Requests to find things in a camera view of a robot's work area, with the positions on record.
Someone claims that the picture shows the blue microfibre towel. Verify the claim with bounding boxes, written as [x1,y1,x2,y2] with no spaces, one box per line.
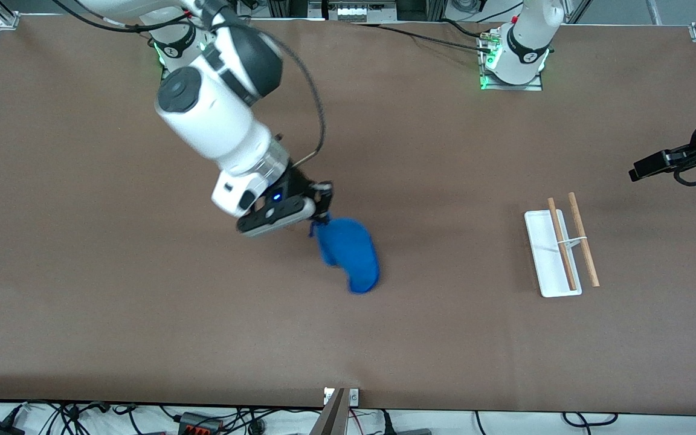
[309,217,381,295]

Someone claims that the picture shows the white rack with wooden rods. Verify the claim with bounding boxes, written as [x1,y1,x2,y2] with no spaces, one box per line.
[524,192,601,298]

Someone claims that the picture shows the brown camera mount pole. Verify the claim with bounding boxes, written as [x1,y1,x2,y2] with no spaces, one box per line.
[309,388,349,435]

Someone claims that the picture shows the looped black floor cable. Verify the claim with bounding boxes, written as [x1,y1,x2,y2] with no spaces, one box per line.
[562,412,619,428]

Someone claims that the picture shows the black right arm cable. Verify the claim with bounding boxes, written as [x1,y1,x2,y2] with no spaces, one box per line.
[67,0,327,168]

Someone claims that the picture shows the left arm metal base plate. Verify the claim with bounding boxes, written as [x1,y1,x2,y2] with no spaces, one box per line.
[480,29,544,92]

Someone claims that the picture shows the black power adapter red buttons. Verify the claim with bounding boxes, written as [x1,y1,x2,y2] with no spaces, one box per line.
[178,412,224,435]

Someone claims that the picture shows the black cable on table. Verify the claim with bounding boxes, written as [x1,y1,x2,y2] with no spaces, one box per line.
[348,20,495,55]

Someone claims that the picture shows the small metal camera bracket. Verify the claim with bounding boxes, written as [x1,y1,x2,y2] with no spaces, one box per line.
[324,388,359,407]

